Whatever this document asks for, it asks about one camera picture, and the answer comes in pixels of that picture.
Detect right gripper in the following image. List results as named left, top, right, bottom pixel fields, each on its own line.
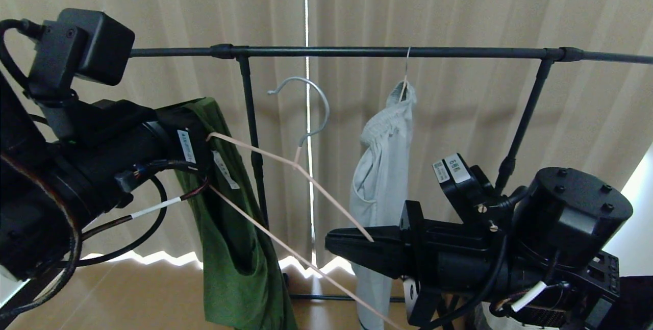
left=324, top=199, right=518, bottom=328

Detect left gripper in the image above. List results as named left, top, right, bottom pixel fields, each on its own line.
left=48, top=99, right=214, bottom=221

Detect pale grey shorts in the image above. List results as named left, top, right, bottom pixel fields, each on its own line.
left=349, top=81, right=418, bottom=330

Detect green garment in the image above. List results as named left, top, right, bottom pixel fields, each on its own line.
left=175, top=97, right=299, bottom=330

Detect black clothes rack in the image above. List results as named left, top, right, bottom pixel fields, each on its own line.
left=128, top=43, right=653, bottom=330

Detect beige curtain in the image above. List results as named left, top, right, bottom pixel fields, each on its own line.
left=0, top=0, right=653, bottom=274

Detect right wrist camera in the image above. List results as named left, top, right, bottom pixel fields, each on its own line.
left=432, top=153, right=511, bottom=224

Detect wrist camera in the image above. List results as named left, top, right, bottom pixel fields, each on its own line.
left=26, top=8, right=156, bottom=142
left=432, top=153, right=511, bottom=224

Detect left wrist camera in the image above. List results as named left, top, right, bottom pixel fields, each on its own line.
left=26, top=8, right=156, bottom=142

